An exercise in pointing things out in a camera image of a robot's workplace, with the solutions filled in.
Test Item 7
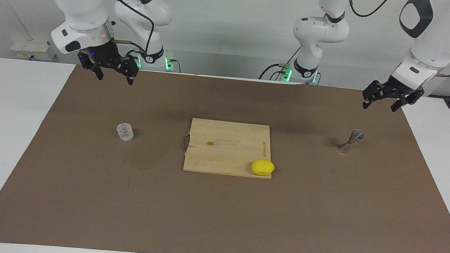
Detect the clear glass cup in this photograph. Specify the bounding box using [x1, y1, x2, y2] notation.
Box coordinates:
[115, 122, 136, 142]

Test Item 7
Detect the wooden cutting board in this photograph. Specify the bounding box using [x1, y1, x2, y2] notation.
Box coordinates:
[181, 117, 277, 180]

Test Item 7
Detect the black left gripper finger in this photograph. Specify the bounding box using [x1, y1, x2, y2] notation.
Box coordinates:
[361, 80, 386, 111]
[391, 86, 425, 115]

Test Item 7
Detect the yellow lemon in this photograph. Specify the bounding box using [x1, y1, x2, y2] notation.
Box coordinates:
[250, 159, 276, 177]

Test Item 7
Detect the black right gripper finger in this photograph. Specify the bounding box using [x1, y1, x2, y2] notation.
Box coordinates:
[116, 55, 140, 86]
[75, 51, 106, 81]

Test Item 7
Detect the brown table mat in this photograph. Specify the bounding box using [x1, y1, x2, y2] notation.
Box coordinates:
[0, 55, 450, 253]

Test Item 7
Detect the metal jigger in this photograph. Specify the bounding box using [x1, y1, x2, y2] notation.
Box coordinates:
[338, 128, 365, 156]

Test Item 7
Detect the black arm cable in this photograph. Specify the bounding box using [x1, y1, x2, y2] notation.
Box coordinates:
[340, 0, 450, 78]
[85, 0, 157, 60]

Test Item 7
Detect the black left base cable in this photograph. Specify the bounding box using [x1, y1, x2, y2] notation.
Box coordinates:
[258, 43, 301, 84]

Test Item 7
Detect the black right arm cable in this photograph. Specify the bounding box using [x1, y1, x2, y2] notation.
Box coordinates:
[85, 0, 157, 60]

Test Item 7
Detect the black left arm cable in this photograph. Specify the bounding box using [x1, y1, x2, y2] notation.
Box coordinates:
[340, 0, 450, 78]

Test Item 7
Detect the white wall power strip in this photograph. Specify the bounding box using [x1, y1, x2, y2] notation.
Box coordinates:
[9, 38, 57, 62]

